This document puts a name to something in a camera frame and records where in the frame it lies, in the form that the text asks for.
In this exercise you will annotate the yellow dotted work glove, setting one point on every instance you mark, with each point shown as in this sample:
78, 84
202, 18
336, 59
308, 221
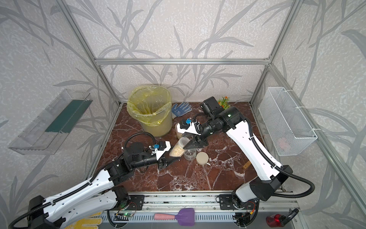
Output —
91, 222

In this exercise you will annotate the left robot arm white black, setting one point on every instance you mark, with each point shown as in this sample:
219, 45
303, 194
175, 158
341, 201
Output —
103, 191

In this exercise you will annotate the open clear oatmeal jar tall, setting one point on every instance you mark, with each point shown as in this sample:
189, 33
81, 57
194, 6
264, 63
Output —
178, 134

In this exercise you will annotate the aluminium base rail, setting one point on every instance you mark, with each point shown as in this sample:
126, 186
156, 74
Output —
202, 201

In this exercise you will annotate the green circuit board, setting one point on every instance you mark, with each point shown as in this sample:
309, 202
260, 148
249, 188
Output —
124, 215

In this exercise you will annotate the clear plastic wall shelf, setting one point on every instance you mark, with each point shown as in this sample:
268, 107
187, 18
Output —
45, 134

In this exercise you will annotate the purple scoop pink handle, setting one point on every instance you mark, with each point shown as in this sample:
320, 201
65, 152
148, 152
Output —
185, 217

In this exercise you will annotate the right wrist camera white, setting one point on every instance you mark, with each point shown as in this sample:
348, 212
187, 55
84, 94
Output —
190, 126

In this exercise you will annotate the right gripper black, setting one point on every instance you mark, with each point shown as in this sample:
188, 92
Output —
194, 143

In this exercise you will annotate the blue dotted work glove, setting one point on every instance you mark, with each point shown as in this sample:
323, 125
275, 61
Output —
181, 109

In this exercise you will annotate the white wire wall basket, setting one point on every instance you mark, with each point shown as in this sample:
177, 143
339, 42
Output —
290, 131

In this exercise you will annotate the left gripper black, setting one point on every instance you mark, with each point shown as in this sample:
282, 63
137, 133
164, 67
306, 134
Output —
165, 162

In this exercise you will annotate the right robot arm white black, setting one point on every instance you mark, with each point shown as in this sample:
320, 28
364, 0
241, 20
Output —
271, 174

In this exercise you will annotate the clear oatmeal jar small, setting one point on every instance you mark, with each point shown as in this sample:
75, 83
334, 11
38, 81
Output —
178, 150

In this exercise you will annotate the white pot artificial flowers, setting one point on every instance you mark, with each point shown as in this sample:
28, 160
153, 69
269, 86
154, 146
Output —
224, 102

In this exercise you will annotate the mesh trash bin yellow bag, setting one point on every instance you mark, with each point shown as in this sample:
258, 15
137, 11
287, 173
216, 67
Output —
151, 106

